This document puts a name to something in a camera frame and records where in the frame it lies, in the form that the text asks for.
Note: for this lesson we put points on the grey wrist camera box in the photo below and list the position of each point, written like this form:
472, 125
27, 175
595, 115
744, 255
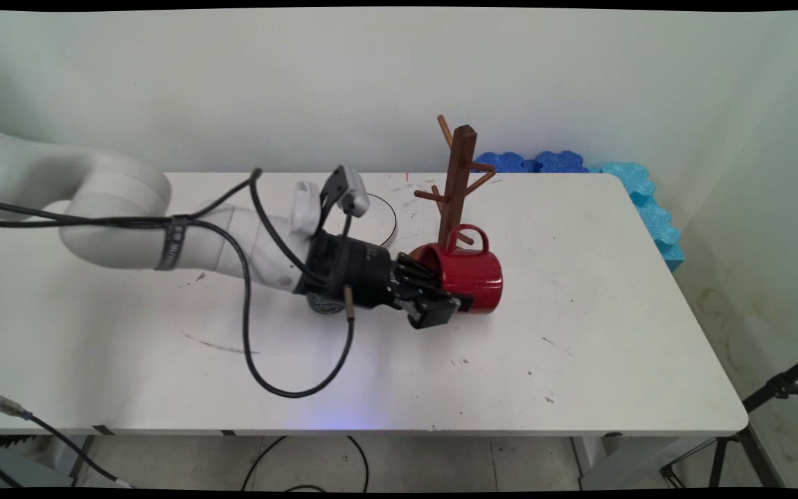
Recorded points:
349, 187

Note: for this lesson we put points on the dark green mug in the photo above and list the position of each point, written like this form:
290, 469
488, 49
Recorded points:
326, 305

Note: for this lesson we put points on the white table leg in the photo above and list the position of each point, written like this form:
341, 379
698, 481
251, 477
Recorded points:
607, 464
70, 457

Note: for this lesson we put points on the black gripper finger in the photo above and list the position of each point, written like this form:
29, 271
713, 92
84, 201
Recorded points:
418, 269
433, 308

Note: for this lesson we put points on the white plate black rim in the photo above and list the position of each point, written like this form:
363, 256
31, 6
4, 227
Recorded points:
388, 222

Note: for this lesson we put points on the dark blue foam mat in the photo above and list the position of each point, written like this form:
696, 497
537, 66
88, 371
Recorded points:
503, 163
562, 162

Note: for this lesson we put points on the red mug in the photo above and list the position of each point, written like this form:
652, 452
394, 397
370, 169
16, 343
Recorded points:
472, 277

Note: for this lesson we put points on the light blue foam mat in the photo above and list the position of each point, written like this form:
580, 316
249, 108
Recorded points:
652, 208

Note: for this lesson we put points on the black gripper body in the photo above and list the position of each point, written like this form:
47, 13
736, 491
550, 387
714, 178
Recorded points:
357, 274

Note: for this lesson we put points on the brown wooden mug tree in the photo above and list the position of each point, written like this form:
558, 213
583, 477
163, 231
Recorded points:
459, 173

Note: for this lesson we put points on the black tripod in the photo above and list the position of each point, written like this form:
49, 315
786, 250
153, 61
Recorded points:
776, 388

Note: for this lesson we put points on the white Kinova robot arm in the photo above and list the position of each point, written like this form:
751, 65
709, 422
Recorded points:
115, 201

